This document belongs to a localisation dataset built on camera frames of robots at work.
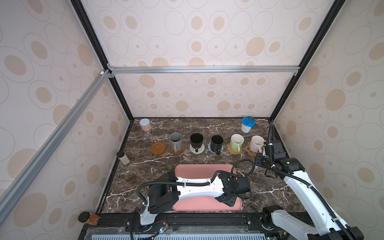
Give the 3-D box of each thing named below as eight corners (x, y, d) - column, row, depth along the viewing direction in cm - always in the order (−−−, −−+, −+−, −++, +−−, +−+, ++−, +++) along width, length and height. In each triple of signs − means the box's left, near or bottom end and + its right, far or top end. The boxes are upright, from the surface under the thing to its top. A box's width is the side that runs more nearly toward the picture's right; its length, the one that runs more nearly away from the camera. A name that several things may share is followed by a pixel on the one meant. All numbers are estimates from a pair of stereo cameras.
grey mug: (170, 156, 100) (168, 146, 91) (172, 143, 107) (170, 132, 98) (181, 156, 100) (180, 146, 91) (182, 143, 107) (181, 132, 98)
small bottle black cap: (122, 166, 96) (116, 158, 88) (122, 159, 99) (116, 151, 91) (129, 164, 97) (124, 156, 89) (129, 157, 100) (124, 149, 92)
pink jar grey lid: (140, 131, 114) (137, 126, 110) (142, 123, 119) (140, 118, 115) (150, 131, 114) (148, 126, 110) (152, 123, 119) (150, 118, 115)
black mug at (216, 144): (217, 157, 100) (219, 148, 91) (208, 147, 105) (210, 137, 96) (225, 152, 102) (228, 142, 94) (216, 142, 107) (218, 132, 99)
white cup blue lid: (241, 133, 112) (244, 124, 104) (239, 125, 117) (242, 116, 109) (252, 133, 112) (256, 124, 104) (249, 125, 117) (253, 116, 109)
